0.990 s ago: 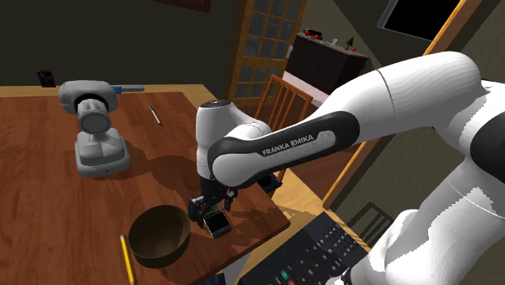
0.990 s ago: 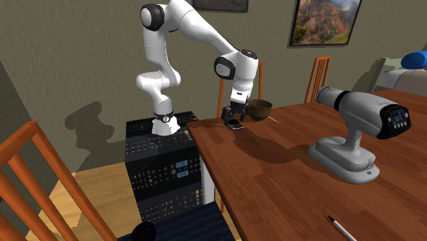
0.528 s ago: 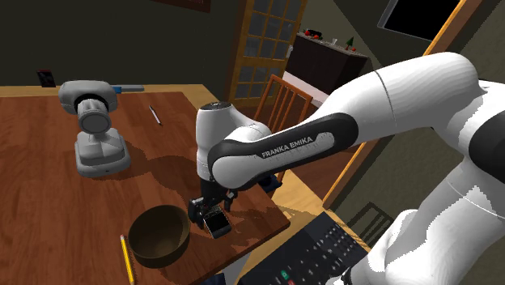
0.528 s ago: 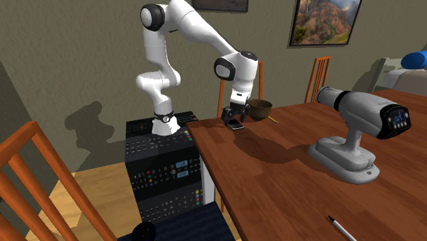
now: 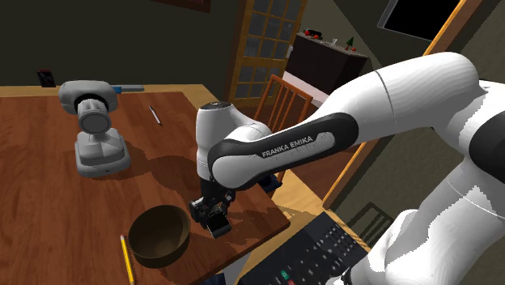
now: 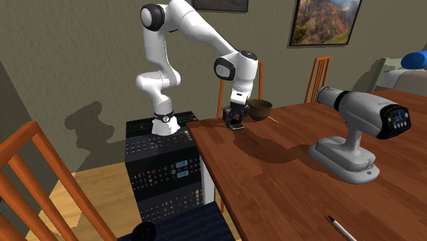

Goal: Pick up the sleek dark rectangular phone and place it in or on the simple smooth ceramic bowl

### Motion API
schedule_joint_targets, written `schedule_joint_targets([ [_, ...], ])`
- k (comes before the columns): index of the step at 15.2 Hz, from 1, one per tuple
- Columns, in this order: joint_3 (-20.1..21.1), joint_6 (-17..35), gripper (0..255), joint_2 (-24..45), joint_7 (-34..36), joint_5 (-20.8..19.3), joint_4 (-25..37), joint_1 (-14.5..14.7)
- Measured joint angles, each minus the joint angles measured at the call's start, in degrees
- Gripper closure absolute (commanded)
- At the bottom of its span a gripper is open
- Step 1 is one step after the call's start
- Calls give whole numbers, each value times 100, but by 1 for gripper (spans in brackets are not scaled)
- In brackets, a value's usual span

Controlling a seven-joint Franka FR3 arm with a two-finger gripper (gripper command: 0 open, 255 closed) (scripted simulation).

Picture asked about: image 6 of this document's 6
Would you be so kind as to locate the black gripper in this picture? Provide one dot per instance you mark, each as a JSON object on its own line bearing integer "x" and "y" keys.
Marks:
{"x": 237, "y": 108}

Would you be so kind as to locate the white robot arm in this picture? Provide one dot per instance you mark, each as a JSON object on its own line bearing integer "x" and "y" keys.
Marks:
{"x": 197, "y": 25}

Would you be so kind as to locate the small black silver-edged slab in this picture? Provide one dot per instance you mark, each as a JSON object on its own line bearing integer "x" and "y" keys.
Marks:
{"x": 237, "y": 128}

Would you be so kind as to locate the orange wooden chair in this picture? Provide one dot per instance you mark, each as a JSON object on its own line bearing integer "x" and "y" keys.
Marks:
{"x": 43, "y": 187}
{"x": 317, "y": 78}
{"x": 221, "y": 96}

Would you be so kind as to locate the brown bowl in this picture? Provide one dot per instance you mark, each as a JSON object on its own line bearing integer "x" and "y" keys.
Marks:
{"x": 260, "y": 108}

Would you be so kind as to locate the yellow pencil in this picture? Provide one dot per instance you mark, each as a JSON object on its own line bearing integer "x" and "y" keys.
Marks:
{"x": 273, "y": 120}

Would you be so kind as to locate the black patterned robot stand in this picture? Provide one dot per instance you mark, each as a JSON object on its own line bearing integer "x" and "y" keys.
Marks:
{"x": 160, "y": 157}

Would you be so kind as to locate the brown wooden table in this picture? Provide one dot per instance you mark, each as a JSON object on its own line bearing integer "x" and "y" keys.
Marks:
{"x": 283, "y": 193}

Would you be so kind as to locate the dark blue striped block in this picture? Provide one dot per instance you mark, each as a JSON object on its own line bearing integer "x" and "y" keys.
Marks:
{"x": 193, "y": 223}

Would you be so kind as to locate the grey handheld device on base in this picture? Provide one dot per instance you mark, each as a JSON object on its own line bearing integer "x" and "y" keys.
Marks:
{"x": 360, "y": 117}

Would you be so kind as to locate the black round knob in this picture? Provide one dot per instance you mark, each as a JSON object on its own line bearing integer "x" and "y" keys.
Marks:
{"x": 143, "y": 232}

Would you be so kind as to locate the white pen with black tip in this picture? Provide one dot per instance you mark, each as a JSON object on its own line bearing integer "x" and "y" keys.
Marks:
{"x": 342, "y": 228}

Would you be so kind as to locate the pale sofa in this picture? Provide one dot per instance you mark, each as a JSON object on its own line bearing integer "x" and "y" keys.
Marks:
{"x": 407, "y": 81}

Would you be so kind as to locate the blue cushion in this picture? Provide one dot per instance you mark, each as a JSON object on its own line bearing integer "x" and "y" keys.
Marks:
{"x": 415, "y": 60}

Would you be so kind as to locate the dark framed wall picture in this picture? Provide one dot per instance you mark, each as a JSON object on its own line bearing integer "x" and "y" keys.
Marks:
{"x": 220, "y": 5}

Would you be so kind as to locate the framed landscape wall picture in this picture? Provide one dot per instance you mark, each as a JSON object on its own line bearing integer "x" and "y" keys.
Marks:
{"x": 323, "y": 21}

